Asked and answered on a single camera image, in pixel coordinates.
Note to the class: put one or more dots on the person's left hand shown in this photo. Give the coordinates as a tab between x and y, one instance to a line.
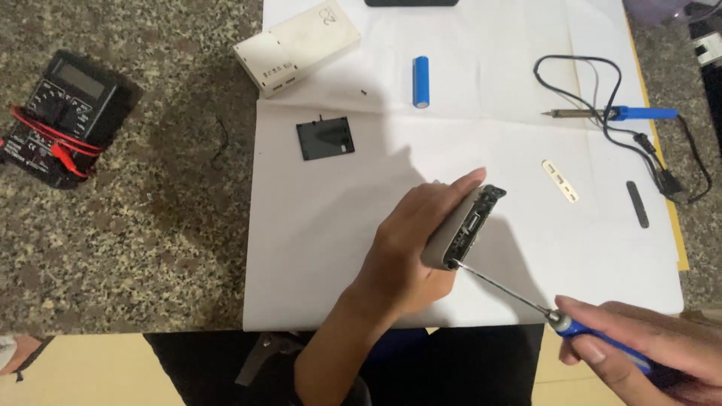
395	259

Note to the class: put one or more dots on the person's right hand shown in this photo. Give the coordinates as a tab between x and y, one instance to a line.
677	344

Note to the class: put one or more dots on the grey power bank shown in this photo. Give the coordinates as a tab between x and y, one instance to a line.
460	228

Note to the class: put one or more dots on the white paper sheet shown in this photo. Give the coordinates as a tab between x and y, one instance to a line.
349	237

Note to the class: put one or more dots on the yellow sheet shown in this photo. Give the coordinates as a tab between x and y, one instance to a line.
674	225

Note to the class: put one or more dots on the black plastic cover plate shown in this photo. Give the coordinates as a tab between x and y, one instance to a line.
325	138

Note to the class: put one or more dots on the black plastic strip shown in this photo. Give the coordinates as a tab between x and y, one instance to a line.
638	204

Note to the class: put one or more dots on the blue cylindrical battery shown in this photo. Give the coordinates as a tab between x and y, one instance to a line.
421	82

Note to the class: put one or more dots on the white plastic port strip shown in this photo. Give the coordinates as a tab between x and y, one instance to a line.
560	180

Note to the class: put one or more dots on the person's black trousers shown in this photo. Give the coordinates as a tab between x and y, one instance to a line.
214	366

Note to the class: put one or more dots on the white power bank case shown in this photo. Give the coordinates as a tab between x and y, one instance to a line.
299	48

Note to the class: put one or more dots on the black and white device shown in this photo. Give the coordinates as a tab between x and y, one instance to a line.
708	56

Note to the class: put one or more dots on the translucent purple container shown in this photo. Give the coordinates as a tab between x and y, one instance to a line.
654	10

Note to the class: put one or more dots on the red multimeter probe leads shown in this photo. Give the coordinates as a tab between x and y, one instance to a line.
56	138

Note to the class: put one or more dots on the black digital multimeter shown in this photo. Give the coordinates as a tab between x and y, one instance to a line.
62	113

